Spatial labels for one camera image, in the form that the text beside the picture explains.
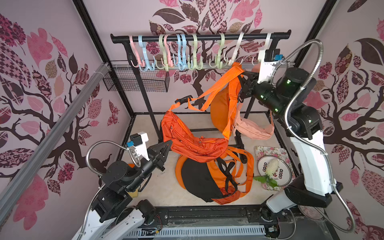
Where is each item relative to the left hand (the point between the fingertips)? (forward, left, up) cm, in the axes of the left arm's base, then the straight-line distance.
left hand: (172, 145), depth 55 cm
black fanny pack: (0, -10, -37) cm, 38 cm away
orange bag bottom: (-1, -23, -34) cm, 41 cm away
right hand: (+17, -25, +21) cm, 36 cm away
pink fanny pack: (+17, -37, -13) cm, 43 cm away
